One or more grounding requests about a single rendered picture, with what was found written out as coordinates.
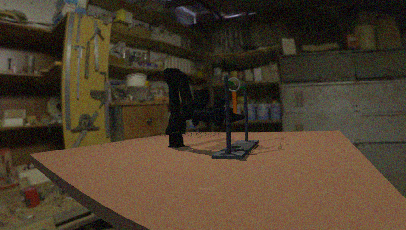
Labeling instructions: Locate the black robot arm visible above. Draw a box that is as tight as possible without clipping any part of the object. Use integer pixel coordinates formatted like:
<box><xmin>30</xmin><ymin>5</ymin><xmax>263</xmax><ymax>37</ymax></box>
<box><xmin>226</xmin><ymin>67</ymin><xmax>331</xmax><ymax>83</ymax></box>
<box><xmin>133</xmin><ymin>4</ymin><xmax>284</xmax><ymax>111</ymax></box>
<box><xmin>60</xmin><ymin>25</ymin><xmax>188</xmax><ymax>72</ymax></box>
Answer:
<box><xmin>163</xmin><ymin>68</ymin><xmax>226</xmax><ymax>148</ymax></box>

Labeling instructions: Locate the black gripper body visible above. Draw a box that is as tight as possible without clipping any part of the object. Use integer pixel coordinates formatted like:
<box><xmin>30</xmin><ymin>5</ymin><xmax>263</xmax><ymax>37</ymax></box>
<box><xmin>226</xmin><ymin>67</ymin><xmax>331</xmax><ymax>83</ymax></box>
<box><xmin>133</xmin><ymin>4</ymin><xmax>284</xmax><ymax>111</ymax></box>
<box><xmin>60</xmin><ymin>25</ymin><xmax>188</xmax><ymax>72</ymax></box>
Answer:
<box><xmin>205</xmin><ymin>108</ymin><xmax>226</xmax><ymax>126</ymax></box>

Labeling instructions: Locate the orange handle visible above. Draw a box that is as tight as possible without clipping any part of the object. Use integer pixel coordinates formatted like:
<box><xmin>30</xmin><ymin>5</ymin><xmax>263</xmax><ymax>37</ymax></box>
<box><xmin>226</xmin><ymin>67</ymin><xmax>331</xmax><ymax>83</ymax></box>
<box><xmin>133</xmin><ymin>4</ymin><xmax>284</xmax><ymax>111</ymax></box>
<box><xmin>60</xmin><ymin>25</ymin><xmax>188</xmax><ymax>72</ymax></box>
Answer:
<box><xmin>229</xmin><ymin>78</ymin><xmax>240</xmax><ymax>114</ymax></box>

